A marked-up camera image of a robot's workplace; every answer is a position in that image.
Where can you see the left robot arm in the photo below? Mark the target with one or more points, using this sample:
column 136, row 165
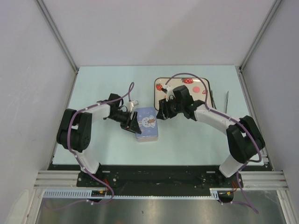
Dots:
column 75, row 129

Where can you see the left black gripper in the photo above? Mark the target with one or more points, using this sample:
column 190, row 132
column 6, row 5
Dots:
column 131, row 124

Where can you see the pink round cookie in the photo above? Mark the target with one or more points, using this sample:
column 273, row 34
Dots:
column 196, row 89

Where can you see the white rectangular tin box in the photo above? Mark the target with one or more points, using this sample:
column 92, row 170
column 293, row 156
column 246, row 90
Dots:
column 146, row 138

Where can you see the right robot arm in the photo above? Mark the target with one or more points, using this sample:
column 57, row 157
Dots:
column 243, row 135

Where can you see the strawberry print tray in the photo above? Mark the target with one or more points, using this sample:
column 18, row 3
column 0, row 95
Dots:
column 189, row 82

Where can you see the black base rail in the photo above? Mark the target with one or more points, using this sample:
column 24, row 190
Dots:
column 162, row 181

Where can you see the metal tongs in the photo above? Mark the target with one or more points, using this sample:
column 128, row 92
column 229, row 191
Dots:
column 226, row 101

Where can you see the silver tin lid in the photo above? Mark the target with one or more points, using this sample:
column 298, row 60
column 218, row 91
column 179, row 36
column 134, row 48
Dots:
column 147, row 120

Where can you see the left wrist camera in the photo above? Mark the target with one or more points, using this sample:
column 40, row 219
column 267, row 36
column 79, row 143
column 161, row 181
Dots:
column 131, row 104

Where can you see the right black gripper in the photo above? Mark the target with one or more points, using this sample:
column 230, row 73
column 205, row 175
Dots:
column 163, row 110

